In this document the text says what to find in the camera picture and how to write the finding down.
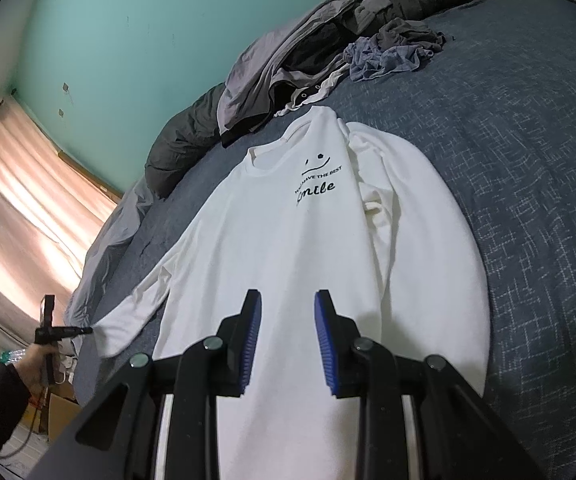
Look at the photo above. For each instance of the dark grey rolled duvet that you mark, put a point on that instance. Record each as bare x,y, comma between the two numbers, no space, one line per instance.
191,133

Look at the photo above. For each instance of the pink curtain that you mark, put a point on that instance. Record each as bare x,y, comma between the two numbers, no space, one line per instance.
49,216

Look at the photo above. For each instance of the person's left hand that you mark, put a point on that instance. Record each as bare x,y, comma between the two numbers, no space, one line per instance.
29,368

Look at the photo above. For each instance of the blue-grey crumpled garment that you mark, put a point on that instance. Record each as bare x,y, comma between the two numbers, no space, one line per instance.
399,46

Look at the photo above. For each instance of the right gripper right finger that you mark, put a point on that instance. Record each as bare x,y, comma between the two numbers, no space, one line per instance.
417,419

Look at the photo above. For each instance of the black and white garment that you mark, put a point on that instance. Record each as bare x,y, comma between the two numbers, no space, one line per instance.
316,93

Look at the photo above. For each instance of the light grey blanket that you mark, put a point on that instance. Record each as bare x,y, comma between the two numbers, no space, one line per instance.
106,251

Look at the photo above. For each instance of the grey shirt pile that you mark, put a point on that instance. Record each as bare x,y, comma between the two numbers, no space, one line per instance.
294,56

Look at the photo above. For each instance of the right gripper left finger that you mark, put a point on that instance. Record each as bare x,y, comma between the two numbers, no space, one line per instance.
160,413

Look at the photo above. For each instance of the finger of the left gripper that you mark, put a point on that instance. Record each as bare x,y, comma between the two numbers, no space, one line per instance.
81,331

